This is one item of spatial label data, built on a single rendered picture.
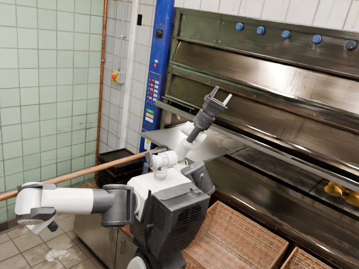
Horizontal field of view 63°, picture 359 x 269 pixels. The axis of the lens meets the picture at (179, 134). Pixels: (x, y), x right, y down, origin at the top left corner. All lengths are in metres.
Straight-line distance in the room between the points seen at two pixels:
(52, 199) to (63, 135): 1.97
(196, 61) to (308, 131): 0.89
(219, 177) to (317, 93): 0.89
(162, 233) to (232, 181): 1.07
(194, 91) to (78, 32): 1.19
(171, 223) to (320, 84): 1.12
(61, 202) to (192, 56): 1.46
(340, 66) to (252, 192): 0.94
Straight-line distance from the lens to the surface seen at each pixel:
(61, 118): 2.94
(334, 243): 1.99
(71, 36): 2.80
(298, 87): 1.80
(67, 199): 1.08
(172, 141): 2.19
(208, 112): 1.41
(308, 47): 1.81
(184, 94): 2.23
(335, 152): 1.79
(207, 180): 1.38
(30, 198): 1.11
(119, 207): 1.12
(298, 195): 1.94
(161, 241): 1.19
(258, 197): 2.07
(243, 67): 1.96
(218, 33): 2.08
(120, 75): 2.71
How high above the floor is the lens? 2.03
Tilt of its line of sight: 21 degrees down
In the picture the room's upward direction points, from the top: 9 degrees clockwise
